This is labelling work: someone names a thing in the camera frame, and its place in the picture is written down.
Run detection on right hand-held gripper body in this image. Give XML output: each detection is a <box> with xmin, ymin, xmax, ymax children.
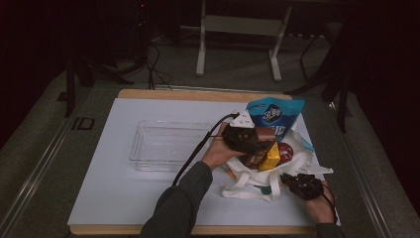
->
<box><xmin>289</xmin><ymin>163</ymin><xmax>335</xmax><ymax>201</ymax></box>

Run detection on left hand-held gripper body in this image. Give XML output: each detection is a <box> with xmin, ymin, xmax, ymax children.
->
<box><xmin>221</xmin><ymin>110</ymin><xmax>261</xmax><ymax>155</ymax></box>

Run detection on red-lidded candy can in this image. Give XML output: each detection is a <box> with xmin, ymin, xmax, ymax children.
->
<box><xmin>276</xmin><ymin>142</ymin><xmax>295</xmax><ymax>165</ymax></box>

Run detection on brown snack box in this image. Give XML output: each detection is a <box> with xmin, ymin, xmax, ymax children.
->
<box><xmin>238</xmin><ymin>127</ymin><xmax>277</xmax><ymax>171</ymax></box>

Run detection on white tote bag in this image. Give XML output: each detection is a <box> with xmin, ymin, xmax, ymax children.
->
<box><xmin>221</xmin><ymin>130</ymin><xmax>326</xmax><ymax>203</ymax></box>

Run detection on clear plastic container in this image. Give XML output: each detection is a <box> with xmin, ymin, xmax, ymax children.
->
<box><xmin>128</xmin><ymin>119</ymin><xmax>214</xmax><ymax>173</ymax></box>

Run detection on person's left hand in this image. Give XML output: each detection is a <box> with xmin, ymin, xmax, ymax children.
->
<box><xmin>201</xmin><ymin>122</ymin><xmax>246</xmax><ymax>172</ymax></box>

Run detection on person's right hand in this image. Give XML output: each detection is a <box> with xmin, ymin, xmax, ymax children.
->
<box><xmin>304</xmin><ymin>180</ymin><xmax>337</xmax><ymax>225</ymax></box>

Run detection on yellow snack box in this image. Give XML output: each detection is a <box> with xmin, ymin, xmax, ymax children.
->
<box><xmin>258</xmin><ymin>142</ymin><xmax>281</xmax><ymax>173</ymax></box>

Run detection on blue snack bag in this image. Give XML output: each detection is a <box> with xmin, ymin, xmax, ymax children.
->
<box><xmin>246</xmin><ymin>96</ymin><xmax>305</xmax><ymax>143</ymax></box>

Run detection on black stand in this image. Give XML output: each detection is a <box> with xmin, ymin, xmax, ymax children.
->
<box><xmin>57</xmin><ymin>49</ymin><xmax>135</xmax><ymax>119</ymax></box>
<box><xmin>285</xmin><ymin>19</ymin><xmax>353</xmax><ymax>133</ymax></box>

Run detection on white metal stand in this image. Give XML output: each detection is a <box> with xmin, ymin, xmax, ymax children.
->
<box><xmin>179</xmin><ymin>0</ymin><xmax>294</xmax><ymax>82</ymax></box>

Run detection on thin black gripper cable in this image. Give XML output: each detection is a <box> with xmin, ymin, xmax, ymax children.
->
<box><xmin>321</xmin><ymin>182</ymin><xmax>339</xmax><ymax>224</ymax></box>

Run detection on thick black gripper cable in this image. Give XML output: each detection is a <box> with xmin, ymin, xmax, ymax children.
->
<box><xmin>171</xmin><ymin>112</ymin><xmax>241</xmax><ymax>186</ymax></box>

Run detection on black floor cables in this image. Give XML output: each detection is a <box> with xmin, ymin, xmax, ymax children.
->
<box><xmin>143</xmin><ymin>41</ymin><xmax>173</xmax><ymax>91</ymax></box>

